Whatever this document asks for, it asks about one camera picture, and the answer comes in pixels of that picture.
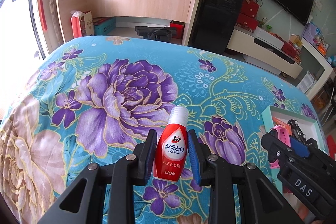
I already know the red plastic stool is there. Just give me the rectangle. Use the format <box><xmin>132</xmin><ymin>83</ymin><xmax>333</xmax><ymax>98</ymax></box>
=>
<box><xmin>326</xmin><ymin>135</ymin><xmax>336</xmax><ymax>160</ymax></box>

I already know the white side desk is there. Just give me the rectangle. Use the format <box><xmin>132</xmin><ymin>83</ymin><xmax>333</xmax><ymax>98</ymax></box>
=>
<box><xmin>301</xmin><ymin>38</ymin><xmax>335</xmax><ymax>101</ymax></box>

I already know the cream TV stand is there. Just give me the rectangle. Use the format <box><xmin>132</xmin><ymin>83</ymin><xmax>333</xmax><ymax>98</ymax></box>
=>
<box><xmin>227</xmin><ymin>28</ymin><xmax>303</xmax><ymax>79</ymax></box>

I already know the red gift box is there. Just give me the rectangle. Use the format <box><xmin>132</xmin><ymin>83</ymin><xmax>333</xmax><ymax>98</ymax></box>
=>
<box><xmin>235</xmin><ymin>13</ymin><xmax>258</xmax><ymax>32</ymax></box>

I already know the orange blue carrot knife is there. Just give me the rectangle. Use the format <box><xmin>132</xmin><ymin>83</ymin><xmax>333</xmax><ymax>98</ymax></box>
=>
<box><xmin>272</xmin><ymin>117</ymin><xmax>292</xmax><ymax>135</ymax></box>

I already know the red stain remover bottle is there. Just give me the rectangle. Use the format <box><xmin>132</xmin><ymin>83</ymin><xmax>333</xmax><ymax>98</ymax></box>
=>
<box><xmin>153</xmin><ymin>106</ymin><xmax>189</xmax><ymax>182</ymax></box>

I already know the teal storage crate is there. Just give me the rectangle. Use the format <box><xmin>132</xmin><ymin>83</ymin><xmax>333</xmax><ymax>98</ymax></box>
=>
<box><xmin>93</xmin><ymin>17</ymin><xmax>116</xmax><ymax>36</ymax></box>

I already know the red gift bag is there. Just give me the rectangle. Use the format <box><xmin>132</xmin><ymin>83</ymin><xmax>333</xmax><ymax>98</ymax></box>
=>
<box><xmin>71</xmin><ymin>10</ymin><xmax>95</xmax><ymax>38</ymax></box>

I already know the red handbag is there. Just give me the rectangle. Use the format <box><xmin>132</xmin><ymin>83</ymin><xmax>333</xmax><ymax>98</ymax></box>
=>
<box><xmin>240</xmin><ymin>0</ymin><xmax>259</xmax><ymax>19</ymax></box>

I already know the black water dispenser cabinet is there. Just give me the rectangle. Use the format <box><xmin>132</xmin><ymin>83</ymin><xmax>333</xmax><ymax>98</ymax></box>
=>
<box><xmin>191</xmin><ymin>0</ymin><xmax>243</xmax><ymax>55</ymax></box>

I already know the floral blue tablecloth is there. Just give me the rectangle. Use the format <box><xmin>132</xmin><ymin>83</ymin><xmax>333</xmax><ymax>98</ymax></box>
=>
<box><xmin>1</xmin><ymin>36</ymin><xmax>317</xmax><ymax>223</ymax></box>

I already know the pink blue foam toy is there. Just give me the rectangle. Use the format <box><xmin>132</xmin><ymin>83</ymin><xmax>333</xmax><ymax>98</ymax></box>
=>
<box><xmin>282</xmin><ymin>187</ymin><xmax>315</xmax><ymax>223</ymax></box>

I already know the black toy car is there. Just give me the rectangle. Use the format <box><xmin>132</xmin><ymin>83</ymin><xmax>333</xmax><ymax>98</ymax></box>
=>
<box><xmin>287</xmin><ymin>119</ymin><xmax>306</xmax><ymax>143</ymax></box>

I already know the black bag on floor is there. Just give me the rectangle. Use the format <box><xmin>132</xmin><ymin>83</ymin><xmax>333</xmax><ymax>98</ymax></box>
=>
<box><xmin>134</xmin><ymin>26</ymin><xmax>177</xmax><ymax>43</ymax></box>

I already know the teal shallow box tray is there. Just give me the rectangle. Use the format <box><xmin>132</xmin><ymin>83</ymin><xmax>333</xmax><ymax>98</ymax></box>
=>
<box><xmin>261</xmin><ymin>105</ymin><xmax>328</xmax><ymax>198</ymax></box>

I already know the white flat box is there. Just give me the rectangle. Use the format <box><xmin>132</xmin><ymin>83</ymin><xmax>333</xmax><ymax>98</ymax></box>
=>
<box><xmin>253</xmin><ymin>27</ymin><xmax>284</xmax><ymax>50</ymax></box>

